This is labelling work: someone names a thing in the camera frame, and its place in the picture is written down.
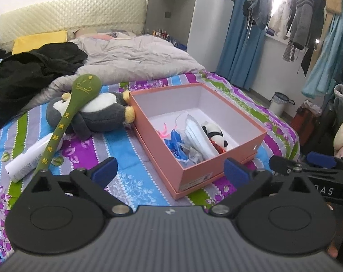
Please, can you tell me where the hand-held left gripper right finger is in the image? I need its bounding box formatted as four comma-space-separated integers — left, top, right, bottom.
208, 157, 315, 216

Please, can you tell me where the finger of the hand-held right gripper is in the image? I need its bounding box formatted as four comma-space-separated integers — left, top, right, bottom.
306, 152, 343, 174
268, 155, 335, 175

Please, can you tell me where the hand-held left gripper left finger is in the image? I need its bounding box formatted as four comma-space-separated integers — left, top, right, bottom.
28, 157, 134, 216

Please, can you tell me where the small panda plush toy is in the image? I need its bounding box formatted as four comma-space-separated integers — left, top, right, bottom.
201, 121, 229, 150

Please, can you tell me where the blue face mask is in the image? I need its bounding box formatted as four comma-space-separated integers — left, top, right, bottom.
184, 113, 220, 161

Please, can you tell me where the pink cardboard box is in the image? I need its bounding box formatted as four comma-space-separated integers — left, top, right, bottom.
129, 83, 268, 200

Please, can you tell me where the blue printed snack bag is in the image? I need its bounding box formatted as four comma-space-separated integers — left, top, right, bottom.
164, 129, 203, 168

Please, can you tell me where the pink ribbon bundle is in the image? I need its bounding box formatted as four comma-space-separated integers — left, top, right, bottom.
157, 122, 179, 140

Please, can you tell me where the purple floral bed sheet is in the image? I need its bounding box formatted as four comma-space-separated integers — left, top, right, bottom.
0, 59, 301, 261

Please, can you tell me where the brown bag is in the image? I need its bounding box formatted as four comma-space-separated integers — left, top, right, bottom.
290, 99, 322, 145

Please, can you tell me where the grey penguin plush toy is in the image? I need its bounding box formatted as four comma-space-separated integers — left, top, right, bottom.
46, 91, 137, 140

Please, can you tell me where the white trash bin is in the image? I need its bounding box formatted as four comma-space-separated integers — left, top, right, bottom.
269, 92, 295, 117

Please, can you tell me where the white tube bottle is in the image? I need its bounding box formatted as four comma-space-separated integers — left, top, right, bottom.
5, 133, 65, 183

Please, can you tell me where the green plush massage stick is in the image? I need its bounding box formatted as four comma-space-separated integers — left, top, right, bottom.
33, 74, 103, 176

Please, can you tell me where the light blue hanging garment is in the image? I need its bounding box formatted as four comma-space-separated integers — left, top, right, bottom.
302, 11, 343, 100

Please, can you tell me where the striped hanging garment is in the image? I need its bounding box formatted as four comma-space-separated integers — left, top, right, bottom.
283, 40, 298, 62

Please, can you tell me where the black jacket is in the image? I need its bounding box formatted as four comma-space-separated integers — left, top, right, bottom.
0, 43, 89, 131

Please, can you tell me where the grey duvet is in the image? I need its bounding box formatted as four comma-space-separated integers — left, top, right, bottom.
27, 32, 206, 112

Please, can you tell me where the blue curtain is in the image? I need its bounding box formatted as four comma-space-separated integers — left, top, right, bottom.
215, 0, 274, 90

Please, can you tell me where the pink pillow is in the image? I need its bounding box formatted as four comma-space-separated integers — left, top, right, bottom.
75, 31, 124, 42

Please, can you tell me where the grey striped sweater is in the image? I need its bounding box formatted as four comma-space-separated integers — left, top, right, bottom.
289, 0, 326, 77

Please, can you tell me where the yellow pillow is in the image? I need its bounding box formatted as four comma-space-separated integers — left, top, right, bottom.
12, 30, 68, 55

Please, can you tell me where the row of small bottles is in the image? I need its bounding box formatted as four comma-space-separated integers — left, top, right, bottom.
150, 28, 172, 42

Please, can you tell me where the grey wardrobe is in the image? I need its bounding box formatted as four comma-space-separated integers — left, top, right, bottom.
145, 0, 239, 73

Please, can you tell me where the hanging denim jacket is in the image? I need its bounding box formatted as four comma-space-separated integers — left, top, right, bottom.
242, 0, 274, 30

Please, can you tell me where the beige padded headboard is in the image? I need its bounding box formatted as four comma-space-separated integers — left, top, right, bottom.
0, 0, 147, 52

